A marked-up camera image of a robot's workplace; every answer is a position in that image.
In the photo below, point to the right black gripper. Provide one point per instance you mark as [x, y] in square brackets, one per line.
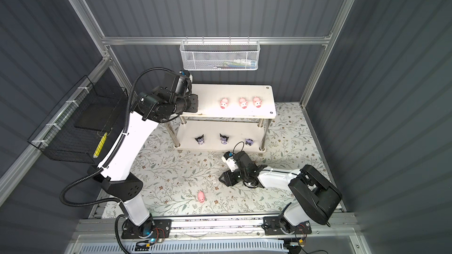
[229, 177]

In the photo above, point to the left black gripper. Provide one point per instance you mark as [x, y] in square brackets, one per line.
[193, 99]

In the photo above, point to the black purple toy figure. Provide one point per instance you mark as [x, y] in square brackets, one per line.
[200, 140]
[224, 139]

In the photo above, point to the pink pig toy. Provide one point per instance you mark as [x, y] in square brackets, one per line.
[243, 103]
[224, 103]
[257, 102]
[201, 197]

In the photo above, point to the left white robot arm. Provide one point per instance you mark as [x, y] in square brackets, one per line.
[144, 113]

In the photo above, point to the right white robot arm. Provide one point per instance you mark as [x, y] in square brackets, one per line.
[315, 197]

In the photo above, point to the white two-tier shelf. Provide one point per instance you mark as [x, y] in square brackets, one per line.
[237, 123]

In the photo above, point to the black pad in basket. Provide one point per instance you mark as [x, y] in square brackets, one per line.
[98, 117]

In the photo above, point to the yellow marker in basket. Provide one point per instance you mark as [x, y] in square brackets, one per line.
[100, 145]

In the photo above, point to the markers in white basket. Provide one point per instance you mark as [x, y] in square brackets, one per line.
[236, 64]

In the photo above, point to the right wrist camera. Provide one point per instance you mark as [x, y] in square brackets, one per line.
[228, 159]

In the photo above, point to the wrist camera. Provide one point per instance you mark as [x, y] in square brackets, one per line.
[187, 74]
[228, 159]

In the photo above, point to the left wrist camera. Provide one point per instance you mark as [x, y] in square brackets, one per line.
[187, 74]

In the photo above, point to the white wire basket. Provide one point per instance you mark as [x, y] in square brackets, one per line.
[200, 57]

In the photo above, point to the black wire basket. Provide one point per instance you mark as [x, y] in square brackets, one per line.
[58, 139]

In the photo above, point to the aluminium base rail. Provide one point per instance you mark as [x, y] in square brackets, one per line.
[223, 226]

